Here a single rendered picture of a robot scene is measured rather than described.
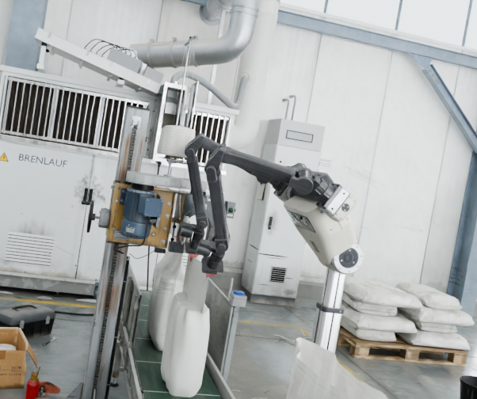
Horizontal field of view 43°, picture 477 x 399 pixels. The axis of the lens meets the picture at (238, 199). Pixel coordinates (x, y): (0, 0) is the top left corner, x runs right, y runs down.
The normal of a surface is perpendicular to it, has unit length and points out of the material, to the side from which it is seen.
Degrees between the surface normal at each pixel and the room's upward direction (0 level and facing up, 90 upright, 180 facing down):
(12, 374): 89
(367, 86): 90
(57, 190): 90
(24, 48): 90
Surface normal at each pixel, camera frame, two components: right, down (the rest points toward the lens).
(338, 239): 0.47, 0.54
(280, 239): 0.25, 0.09
